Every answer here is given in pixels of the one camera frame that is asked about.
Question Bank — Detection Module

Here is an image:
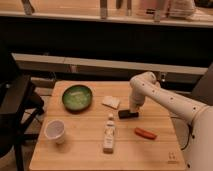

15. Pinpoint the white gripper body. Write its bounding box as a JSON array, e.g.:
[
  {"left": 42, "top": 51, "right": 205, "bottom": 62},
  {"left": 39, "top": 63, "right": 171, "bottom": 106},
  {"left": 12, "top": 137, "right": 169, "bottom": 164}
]
[{"left": 129, "top": 90, "right": 145, "bottom": 113}]

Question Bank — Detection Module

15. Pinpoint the black eraser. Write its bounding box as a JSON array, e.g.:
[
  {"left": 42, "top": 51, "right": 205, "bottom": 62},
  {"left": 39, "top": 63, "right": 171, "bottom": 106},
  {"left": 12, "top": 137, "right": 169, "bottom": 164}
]
[{"left": 118, "top": 110, "right": 139, "bottom": 119}]

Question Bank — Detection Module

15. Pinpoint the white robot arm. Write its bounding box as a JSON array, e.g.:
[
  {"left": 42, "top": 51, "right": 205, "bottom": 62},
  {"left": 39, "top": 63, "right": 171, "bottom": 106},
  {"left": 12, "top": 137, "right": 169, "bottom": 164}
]
[{"left": 129, "top": 72, "right": 213, "bottom": 171}]

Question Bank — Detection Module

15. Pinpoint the white sponge piece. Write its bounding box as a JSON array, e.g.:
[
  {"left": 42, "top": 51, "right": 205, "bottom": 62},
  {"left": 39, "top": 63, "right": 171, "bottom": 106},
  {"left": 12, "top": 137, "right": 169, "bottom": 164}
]
[{"left": 102, "top": 96, "right": 120, "bottom": 109}]

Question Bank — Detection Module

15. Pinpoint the orange carrot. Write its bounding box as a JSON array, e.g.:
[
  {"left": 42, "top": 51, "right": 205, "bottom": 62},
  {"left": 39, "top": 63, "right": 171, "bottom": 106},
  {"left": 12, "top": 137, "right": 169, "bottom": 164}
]
[{"left": 134, "top": 127, "right": 157, "bottom": 140}]

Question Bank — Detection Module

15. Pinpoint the white plastic bottle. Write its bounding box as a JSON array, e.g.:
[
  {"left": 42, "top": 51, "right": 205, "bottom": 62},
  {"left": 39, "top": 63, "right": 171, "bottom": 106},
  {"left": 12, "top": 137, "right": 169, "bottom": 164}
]
[{"left": 103, "top": 113, "right": 116, "bottom": 154}]

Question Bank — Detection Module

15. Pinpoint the green bowl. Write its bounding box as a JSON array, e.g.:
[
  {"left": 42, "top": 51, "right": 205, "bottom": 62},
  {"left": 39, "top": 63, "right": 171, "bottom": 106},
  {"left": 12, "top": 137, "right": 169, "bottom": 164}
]
[{"left": 62, "top": 85, "right": 93, "bottom": 112}]

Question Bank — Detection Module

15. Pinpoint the white paper cup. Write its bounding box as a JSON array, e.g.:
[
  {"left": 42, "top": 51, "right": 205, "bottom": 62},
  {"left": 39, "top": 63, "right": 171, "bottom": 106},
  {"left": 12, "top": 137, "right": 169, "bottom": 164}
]
[{"left": 44, "top": 120, "right": 65, "bottom": 144}]

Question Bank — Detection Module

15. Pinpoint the black chair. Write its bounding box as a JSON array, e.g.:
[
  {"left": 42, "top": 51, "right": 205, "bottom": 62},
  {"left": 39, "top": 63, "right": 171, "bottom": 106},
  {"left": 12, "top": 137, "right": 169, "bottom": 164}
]
[{"left": 0, "top": 54, "right": 44, "bottom": 171}]

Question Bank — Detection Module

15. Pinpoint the black cable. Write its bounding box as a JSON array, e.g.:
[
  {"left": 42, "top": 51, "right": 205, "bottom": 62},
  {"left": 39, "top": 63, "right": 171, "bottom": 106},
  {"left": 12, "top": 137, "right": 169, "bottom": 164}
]
[{"left": 180, "top": 123, "right": 195, "bottom": 151}]

